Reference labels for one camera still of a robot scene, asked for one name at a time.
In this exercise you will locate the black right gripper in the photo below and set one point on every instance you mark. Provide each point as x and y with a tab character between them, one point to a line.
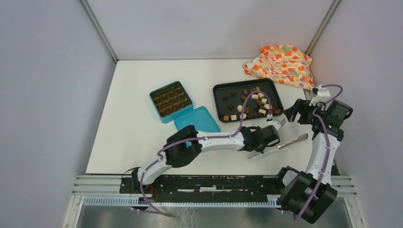
303	107

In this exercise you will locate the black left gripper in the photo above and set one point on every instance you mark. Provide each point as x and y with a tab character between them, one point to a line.
261	148

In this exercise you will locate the steel tongs with white handle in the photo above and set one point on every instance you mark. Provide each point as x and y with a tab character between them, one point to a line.
283	145

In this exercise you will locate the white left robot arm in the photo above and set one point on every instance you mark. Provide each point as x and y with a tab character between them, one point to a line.
185	145

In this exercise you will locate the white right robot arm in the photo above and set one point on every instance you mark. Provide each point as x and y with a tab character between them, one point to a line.
308	194

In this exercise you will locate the black chocolate tray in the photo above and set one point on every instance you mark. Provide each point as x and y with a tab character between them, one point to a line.
229	98

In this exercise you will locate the teal chocolate tin box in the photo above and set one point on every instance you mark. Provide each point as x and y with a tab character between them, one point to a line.
171	101

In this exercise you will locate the floral orange cloth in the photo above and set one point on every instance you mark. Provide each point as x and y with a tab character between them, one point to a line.
283	64

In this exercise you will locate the teal tin lid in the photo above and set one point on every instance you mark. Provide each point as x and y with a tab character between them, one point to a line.
200	118

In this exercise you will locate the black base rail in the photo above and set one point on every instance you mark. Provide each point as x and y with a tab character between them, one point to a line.
213	189

